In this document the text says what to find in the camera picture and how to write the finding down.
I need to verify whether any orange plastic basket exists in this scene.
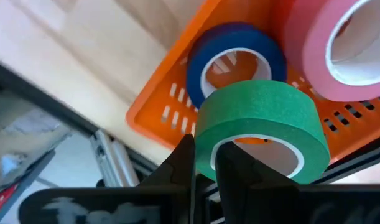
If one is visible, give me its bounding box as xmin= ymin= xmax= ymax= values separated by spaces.
xmin=125 ymin=0 xmax=380 ymax=164

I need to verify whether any pink tape roll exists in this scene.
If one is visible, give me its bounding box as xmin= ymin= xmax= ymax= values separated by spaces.
xmin=282 ymin=0 xmax=380 ymax=103

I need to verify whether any blue tape roll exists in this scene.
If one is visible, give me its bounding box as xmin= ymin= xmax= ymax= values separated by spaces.
xmin=185 ymin=22 xmax=287 ymax=110

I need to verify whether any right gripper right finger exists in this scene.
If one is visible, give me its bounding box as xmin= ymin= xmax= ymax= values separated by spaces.
xmin=215 ymin=141 xmax=300 ymax=224

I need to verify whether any silver aluminium extrusion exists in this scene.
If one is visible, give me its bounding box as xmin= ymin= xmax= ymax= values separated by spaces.
xmin=89 ymin=129 xmax=141 ymax=187

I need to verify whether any green tape roll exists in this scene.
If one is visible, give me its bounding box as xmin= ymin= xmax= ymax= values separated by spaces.
xmin=194 ymin=79 xmax=331 ymax=185

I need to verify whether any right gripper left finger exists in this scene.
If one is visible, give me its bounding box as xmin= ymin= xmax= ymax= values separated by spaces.
xmin=136 ymin=133 xmax=197 ymax=188

